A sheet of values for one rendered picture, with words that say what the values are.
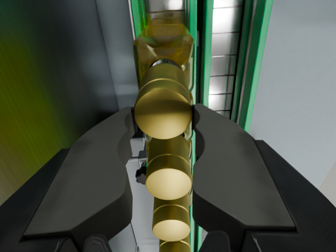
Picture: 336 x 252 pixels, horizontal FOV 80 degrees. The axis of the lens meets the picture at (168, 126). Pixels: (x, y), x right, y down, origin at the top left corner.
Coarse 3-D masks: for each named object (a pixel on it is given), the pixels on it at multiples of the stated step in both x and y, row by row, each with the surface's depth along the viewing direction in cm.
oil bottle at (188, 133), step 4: (192, 100) 21; (188, 128) 21; (184, 132) 21; (188, 132) 21; (192, 132) 22; (148, 136) 21; (184, 136) 21; (188, 136) 21; (148, 140) 22; (188, 140) 22
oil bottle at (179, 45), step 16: (144, 32) 20; (160, 32) 20; (176, 32) 19; (144, 48) 17; (160, 48) 17; (176, 48) 17; (192, 48) 17; (144, 64) 17; (192, 64) 18; (192, 80) 19
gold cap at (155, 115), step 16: (160, 64) 14; (144, 80) 13; (160, 80) 11; (176, 80) 12; (144, 96) 11; (160, 96) 11; (176, 96) 11; (144, 112) 11; (160, 112) 11; (176, 112) 11; (144, 128) 12; (160, 128) 12; (176, 128) 12
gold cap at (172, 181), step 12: (156, 144) 16; (168, 144) 16; (180, 144) 16; (156, 156) 15; (168, 156) 15; (180, 156) 15; (156, 168) 14; (168, 168) 14; (180, 168) 14; (156, 180) 14; (168, 180) 14; (180, 180) 14; (156, 192) 15; (168, 192) 15; (180, 192) 15
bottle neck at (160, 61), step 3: (156, 60) 16; (159, 60) 16; (162, 60) 16; (165, 60) 16; (168, 60) 16; (171, 60) 16; (153, 63) 16; (156, 63) 16; (159, 63) 15; (168, 63) 15; (171, 63) 16; (174, 63) 16; (150, 66) 16; (177, 66) 16; (180, 69) 17
